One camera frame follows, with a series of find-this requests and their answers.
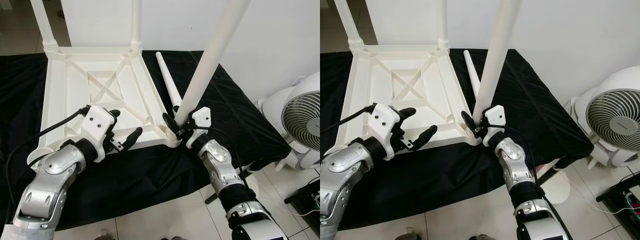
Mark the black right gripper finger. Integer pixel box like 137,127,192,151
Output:
461,110,478,135
163,112,182,138

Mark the black table cloth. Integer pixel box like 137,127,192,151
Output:
0,50,292,231
320,48,595,231

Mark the black plastic floor crate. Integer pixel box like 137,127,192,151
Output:
596,175,640,226
285,177,321,223

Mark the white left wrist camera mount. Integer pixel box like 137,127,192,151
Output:
79,106,118,163
367,103,402,161

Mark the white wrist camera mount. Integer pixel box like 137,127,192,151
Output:
482,105,507,147
186,106,212,150
79,106,118,163
367,103,402,161

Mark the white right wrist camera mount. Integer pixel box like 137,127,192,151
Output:
186,106,212,150
482,105,507,147

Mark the white floor cable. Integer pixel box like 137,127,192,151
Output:
570,185,640,215
272,195,321,217

